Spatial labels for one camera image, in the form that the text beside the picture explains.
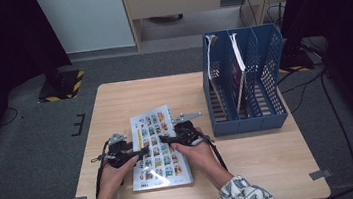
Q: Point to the black yellow striped stand base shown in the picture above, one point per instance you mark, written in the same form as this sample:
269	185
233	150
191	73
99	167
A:
62	89
297	62

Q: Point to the person's left hand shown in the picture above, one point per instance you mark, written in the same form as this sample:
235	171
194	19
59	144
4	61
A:
114	175

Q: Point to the magazine with red print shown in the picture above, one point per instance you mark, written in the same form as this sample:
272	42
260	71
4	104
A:
219	91

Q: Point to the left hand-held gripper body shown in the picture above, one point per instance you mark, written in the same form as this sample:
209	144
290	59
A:
118	151

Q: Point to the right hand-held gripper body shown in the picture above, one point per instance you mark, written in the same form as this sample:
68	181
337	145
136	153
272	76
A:
186	132

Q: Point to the white picture magazine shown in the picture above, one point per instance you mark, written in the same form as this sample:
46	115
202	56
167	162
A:
159	172

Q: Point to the person's right hand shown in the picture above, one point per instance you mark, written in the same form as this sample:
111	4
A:
199	157

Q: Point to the black floor tape mark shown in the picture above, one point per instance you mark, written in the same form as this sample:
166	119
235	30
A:
81	123

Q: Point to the purple magazine with white spine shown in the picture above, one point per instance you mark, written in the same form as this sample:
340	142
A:
240	82

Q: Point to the blue file rack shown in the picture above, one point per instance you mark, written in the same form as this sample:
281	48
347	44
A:
248	125

